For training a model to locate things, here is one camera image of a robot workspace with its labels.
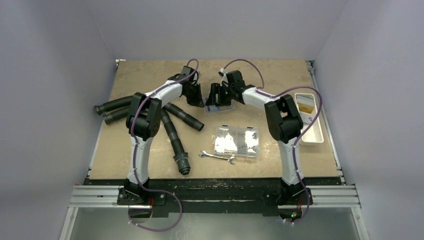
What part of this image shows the aluminium frame rail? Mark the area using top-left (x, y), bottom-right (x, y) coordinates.
top-left (59, 185), bottom-right (370, 240)

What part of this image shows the black hose with coupling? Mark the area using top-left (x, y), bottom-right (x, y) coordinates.
top-left (159, 109), bottom-right (192, 176)

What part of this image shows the clear plastic screw box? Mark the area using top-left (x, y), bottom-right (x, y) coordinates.
top-left (213, 125), bottom-right (259, 158)

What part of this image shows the stack of cards in tray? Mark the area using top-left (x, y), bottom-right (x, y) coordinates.
top-left (296, 95), bottom-right (315, 124)

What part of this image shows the black corrugated hose short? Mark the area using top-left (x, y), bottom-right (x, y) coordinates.
top-left (163, 102), bottom-right (205, 132)

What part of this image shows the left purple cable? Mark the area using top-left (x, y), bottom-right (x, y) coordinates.
top-left (127, 58), bottom-right (200, 233)

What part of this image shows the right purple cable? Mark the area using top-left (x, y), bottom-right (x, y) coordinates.
top-left (219, 58), bottom-right (324, 226)

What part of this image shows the black corrugated hose upper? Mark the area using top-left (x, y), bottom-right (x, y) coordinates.
top-left (94, 96), bottom-right (133, 116)

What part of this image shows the gold VIP card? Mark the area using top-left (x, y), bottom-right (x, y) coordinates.
top-left (219, 105), bottom-right (234, 111)

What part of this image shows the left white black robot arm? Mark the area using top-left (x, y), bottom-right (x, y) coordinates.
top-left (124, 65), bottom-right (203, 205)

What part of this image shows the white plastic tray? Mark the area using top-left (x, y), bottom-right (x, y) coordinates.
top-left (294, 93), bottom-right (324, 146)

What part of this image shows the silver open-end wrench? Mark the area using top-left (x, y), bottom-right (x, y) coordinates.
top-left (198, 150), bottom-right (236, 165)

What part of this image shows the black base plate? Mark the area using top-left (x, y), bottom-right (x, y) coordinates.
top-left (82, 177), bottom-right (342, 220)

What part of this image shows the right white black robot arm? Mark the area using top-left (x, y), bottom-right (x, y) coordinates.
top-left (205, 69), bottom-right (305, 204)

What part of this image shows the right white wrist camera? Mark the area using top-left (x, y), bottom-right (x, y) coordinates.
top-left (218, 68), bottom-right (228, 86)

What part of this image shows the purple cable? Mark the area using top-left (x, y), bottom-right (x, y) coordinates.
top-left (219, 58), bottom-right (324, 226)
top-left (127, 58), bottom-right (200, 233)

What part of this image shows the black corrugated hose lower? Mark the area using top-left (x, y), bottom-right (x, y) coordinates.
top-left (102, 107), bottom-right (130, 126)

